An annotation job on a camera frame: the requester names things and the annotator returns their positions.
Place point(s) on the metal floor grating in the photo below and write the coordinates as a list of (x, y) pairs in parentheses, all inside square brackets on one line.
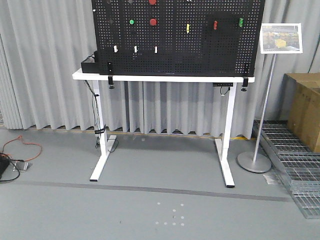
[(297, 166)]

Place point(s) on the black perforated pegboard panel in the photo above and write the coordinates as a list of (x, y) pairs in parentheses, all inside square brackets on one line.
[(203, 52)]

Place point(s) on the black board clamp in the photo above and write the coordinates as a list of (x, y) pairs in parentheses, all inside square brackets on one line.
[(110, 75), (245, 82)]

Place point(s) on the yellow toggle lever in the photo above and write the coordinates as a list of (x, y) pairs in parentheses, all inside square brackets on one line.
[(187, 28)]

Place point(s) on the framed picture sign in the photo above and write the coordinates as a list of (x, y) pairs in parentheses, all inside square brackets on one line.
[(281, 38)]

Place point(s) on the green toggle lever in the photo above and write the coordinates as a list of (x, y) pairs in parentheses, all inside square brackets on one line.
[(241, 22)]

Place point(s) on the black box on desk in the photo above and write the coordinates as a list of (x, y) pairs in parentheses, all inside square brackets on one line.
[(91, 64)]

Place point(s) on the upper red push button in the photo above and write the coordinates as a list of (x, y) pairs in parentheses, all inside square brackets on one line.
[(152, 2)]

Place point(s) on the left white rocker switch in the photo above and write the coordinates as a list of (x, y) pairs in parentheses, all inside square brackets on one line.
[(115, 48)]

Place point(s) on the silver sign stand pole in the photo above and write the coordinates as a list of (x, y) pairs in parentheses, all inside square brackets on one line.
[(255, 162)]

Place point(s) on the grey foot pedal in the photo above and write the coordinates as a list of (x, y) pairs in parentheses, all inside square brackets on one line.
[(21, 166)]

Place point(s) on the red push button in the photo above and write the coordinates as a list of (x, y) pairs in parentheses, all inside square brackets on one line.
[(152, 2), (153, 21)]

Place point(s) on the left black board clamp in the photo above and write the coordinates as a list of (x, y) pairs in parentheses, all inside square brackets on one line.
[(110, 75)]

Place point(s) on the brown cardboard box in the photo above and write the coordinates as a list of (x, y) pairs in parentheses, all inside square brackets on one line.
[(304, 116)]

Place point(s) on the red toggle lever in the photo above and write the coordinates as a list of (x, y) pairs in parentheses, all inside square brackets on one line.
[(215, 25)]

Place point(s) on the lower red push button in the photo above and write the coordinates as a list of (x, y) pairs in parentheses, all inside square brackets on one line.
[(153, 21)]

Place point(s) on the right black board clamp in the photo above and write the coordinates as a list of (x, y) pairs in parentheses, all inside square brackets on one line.
[(245, 82)]

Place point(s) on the desk control box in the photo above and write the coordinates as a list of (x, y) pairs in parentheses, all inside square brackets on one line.
[(222, 84)]

